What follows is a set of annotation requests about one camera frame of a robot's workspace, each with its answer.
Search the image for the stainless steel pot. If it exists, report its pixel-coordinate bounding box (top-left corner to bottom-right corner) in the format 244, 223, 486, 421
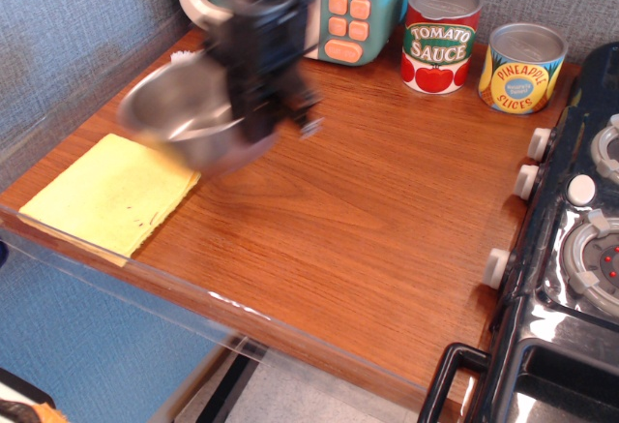
117, 56, 279, 178

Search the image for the black toy stove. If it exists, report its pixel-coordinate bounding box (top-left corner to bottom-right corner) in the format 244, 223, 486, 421
419, 43, 618, 422

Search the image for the white stove knob bottom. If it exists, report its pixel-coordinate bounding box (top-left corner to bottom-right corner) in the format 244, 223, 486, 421
482, 248, 511, 289

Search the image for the teal toy microwave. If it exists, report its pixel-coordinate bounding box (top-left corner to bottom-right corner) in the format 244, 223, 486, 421
179, 0, 407, 66

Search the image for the tomato sauce can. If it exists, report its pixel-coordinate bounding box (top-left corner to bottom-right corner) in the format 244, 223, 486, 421
400, 0, 483, 95

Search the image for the white stove knob middle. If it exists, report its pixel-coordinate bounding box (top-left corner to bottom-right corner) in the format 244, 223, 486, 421
513, 165, 539, 200

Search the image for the white stove knob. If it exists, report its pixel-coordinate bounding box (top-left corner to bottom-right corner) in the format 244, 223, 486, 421
482, 248, 511, 289
513, 165, 539, 200
527, 128, 552, 162

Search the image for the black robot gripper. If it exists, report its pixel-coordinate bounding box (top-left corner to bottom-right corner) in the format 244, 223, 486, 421
207, 0, 321, 144

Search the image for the white stove knob top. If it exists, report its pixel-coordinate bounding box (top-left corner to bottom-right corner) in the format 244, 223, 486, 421
527, 128, 552, 162

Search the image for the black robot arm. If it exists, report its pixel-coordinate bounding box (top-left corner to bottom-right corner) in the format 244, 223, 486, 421
206, 0, 320, 143

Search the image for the pineapple slices can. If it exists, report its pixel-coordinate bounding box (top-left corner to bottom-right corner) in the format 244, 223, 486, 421
478, 22, 568, 115

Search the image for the yellow folded cloth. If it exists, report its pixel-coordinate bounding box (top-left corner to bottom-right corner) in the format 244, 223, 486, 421
19, 134, 200, 265

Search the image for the teal dish brush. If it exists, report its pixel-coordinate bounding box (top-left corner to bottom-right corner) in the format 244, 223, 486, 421
170, 50, 203, 66

